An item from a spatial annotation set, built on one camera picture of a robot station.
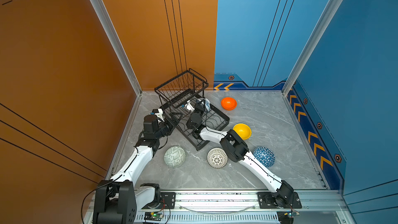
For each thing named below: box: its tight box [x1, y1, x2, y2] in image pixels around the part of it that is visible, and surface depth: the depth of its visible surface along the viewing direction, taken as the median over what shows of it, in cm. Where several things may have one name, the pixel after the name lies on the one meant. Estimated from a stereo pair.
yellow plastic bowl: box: [232, 122, 252, 140], surface depth 96 cm
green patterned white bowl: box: [163, 146, 187, 168], surface depth 87 cm
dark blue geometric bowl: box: [252, 146, 276, 168], surface depth 87 cm
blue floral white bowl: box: [201, 98, 211, 112], surface depth 99 cm
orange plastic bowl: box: [220, 96, 238, 111], surface depth 110 cm
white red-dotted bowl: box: [206, 147, 229, 169], surface depth 86 cm
